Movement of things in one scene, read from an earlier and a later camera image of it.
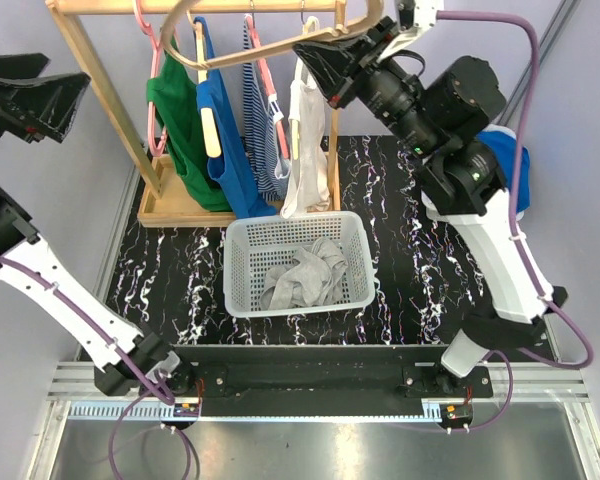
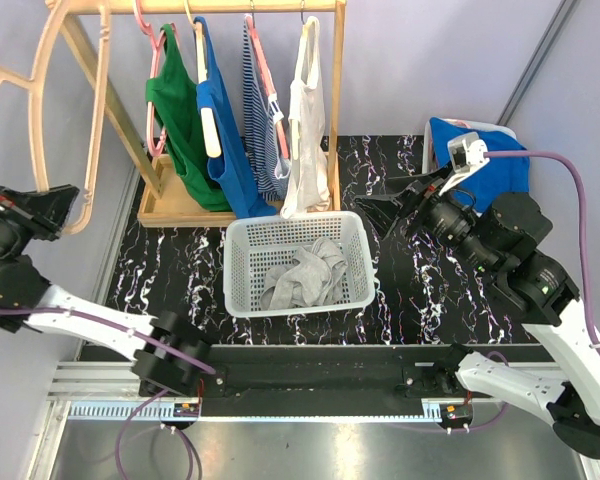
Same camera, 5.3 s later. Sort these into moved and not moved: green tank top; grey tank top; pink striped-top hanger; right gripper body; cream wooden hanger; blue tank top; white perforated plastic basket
Moved: right gripper body
Not moved: pink striped-top hanger; cream wooden hanger; white perforated plastic basket; grey tank top; blue tank top; green tank top
